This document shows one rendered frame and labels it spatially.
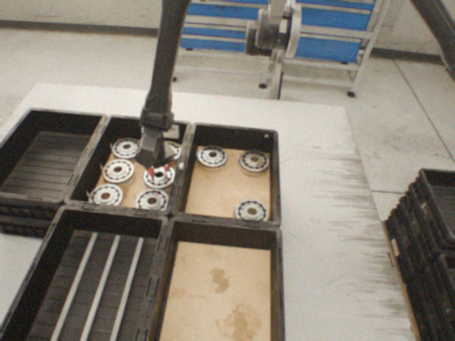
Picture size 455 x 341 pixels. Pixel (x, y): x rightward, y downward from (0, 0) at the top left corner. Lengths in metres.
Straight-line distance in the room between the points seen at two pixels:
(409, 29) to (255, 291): 3.62
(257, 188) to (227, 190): 0.10
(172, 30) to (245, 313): 0.68
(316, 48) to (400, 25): 1.35
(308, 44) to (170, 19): 2.32
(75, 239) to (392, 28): 3.69
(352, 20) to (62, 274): 2.64
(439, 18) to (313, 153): 0.81
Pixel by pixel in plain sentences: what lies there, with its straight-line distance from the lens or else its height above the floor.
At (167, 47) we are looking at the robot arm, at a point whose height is 1.33.
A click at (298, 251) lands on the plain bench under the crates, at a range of 1.14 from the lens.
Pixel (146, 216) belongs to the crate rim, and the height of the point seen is 0.93.
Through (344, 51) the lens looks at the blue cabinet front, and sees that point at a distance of 3.05.
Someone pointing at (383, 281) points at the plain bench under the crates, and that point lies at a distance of 1.19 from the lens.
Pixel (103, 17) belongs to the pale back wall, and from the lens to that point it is 4.05.
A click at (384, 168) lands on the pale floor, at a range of 2.64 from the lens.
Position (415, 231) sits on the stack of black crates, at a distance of 1.81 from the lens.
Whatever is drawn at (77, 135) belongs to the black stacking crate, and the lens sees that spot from 1.34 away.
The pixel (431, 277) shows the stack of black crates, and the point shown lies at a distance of 1.72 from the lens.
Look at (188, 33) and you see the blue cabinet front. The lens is 2.92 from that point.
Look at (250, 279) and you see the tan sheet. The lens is 0.92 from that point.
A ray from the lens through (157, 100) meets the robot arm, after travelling 0.83.
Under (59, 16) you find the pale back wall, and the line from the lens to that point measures 4.26.
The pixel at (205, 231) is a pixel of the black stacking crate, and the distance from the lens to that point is 0.91.
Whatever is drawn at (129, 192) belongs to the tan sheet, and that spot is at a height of 0.83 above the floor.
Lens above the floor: 1.66
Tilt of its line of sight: 47 degrees down
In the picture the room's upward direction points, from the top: 5 degrees clockwise
